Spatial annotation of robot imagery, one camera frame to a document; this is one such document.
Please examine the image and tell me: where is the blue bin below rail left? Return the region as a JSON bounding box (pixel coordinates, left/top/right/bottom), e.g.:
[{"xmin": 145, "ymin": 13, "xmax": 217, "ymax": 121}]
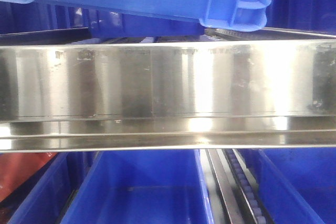
[{"xmin": 8, "ymin": 152, "xmax": 94, "ymax": 223}]

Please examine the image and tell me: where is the roller track below rail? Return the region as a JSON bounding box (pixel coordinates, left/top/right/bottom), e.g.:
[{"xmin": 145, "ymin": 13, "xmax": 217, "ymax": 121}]
[{"xmin": 205, "ymin": 149, "xmax": 272, "ymax": 223}]

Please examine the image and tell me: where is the blue bin below rail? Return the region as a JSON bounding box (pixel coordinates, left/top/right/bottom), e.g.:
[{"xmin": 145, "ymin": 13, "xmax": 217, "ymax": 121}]
[
  {"xmin": 8, "ymin": 152, "xmax": 94, "ymax": 223},
  {"xmin": 62, "ymin": 150, "xmax": 214, "ymax": 223},
  {"xmin": 239, "ymin": 147, "xmax": 335, "ymax": 223}
]

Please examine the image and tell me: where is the dark blue bin at right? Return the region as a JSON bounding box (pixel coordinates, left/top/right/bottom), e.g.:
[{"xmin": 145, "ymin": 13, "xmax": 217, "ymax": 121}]
[{"xmin": 267, "ymin": 0, "xmax": 335, "ymax": 35}]

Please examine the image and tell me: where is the blue bin below rail centre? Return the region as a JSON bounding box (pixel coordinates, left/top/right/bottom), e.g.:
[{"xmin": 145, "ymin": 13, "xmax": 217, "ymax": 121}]
[{"xmin": 62, "ymin": 150, "xmax": 214, "ymax": 223}]

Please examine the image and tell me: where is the stainless steel shelf front rail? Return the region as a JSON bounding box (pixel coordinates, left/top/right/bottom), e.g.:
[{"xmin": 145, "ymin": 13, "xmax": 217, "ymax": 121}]
[{"xmin": 1, "ymin": 39, "xmax": 335, "ymax": 152}]

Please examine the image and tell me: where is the red object lower left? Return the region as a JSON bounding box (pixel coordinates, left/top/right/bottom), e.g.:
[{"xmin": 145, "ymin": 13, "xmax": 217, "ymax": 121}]
[{"xmin": 1, "ymin": 152, "xmax": 57, "ymax": 201}]

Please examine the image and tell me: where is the blue bin below rail right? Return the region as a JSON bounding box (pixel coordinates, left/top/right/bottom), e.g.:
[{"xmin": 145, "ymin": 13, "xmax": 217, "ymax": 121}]
[{"xmin": 239, "ymin": 147, "xmax": 335, "ymax": 223}]

